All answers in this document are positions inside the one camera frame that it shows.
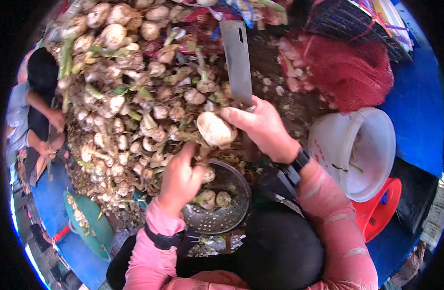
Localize person's left hand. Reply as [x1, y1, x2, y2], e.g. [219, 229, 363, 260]
[158, 142, 207, 218]

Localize person's right hand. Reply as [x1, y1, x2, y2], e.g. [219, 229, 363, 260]
[219, 95, 302, 164]

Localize person's left fingers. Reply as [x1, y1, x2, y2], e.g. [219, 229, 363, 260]
[191, 165, 207, 191]

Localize person's right index finger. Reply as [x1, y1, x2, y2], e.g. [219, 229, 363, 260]
[249, 95, 278, 116]

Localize person's right thumb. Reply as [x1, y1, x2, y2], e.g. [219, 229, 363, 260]
[219, 107, 254, 130]

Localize person's left thumb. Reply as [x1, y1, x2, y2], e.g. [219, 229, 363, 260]
[176, 142, 197, 168]

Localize white root bulb with stem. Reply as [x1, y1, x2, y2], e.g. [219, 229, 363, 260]
[178, 111, 239, 171]

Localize steel cleaver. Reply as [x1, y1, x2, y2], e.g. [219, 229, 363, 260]
[219, 20, 256, 111]

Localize perforated metal colander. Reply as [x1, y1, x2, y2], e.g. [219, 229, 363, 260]
[181, 159, 252, 236]

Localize black wrist band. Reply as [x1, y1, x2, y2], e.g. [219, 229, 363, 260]
[144, 223, 201, 257]
[275, 146, 311, 199]

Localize pile of unpeeled root bulbs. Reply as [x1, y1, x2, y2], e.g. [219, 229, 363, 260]
[44, 0, 293, 218]

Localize red mesh sack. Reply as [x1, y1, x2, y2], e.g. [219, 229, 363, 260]
[278, 30, 395, 113]

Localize person's body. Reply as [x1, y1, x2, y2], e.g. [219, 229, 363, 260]
[160, 270, 252, 290]

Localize person's legs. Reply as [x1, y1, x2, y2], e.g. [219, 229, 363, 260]
[106, 194, 325, 290]

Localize green plastic basin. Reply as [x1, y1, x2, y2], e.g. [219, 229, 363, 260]
[63, 190, 115, 262]

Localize white plastic bucket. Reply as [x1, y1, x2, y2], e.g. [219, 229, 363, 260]
[308, 107, 397, 203]

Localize black woven basket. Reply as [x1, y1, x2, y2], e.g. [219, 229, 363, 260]
[304, 0, 415, 63]

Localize red plastic stool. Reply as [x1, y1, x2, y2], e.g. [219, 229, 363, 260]
[352, 177, 403, 243]

